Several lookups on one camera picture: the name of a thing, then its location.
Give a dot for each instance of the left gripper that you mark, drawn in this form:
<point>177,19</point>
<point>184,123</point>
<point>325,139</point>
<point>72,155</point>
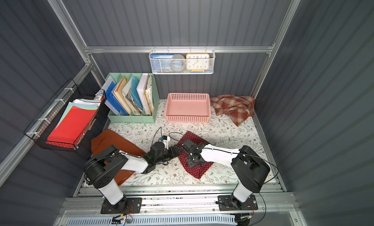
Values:
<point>171,153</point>

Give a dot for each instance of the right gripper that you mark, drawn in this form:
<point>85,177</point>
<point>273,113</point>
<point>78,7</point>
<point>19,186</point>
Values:
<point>190,147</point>

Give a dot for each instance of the red polka dot skirt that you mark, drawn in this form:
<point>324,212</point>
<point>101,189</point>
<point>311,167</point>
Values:
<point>199,170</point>

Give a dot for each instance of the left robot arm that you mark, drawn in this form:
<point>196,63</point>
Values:
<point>102,168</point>

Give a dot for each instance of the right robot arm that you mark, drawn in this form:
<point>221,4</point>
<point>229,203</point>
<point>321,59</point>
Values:
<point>250,168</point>

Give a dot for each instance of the grey tape roll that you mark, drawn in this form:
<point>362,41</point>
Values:
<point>177,63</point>

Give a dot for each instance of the floral table mat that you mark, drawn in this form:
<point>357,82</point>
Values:
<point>220,131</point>

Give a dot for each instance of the pink plastic basket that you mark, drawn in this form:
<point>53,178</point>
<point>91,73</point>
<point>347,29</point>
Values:
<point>188,107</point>

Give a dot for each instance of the red plaid skirt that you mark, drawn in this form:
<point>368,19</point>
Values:
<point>238,108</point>

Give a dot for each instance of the green file organizer box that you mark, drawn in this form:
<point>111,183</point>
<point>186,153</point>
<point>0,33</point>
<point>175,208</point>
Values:
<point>135,119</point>

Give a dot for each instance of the white binder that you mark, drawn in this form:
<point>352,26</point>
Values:
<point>141,89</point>

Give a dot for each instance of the rust brown skirt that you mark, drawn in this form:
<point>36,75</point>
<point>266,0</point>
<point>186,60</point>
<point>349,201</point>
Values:
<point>108,138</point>

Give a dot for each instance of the yellow alarm clock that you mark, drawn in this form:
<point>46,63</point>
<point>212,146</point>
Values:
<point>197,62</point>

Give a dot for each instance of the blue box in basket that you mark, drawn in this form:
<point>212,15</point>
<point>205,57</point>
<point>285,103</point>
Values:
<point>160,63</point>

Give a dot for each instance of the blue folder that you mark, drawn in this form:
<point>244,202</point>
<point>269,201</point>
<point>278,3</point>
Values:
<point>111,100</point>

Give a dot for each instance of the red paper stack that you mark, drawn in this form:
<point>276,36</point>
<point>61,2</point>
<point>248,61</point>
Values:
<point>73,124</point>

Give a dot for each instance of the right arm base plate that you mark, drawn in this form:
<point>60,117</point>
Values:
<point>229,203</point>

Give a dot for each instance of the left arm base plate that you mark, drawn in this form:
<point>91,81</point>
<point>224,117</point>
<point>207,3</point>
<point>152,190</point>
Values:
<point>124,206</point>

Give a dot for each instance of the white wire wall basket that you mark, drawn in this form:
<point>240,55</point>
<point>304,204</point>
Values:
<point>184,52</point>

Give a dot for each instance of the black wire wall basket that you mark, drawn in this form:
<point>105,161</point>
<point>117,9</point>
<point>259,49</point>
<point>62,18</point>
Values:
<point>70,95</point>

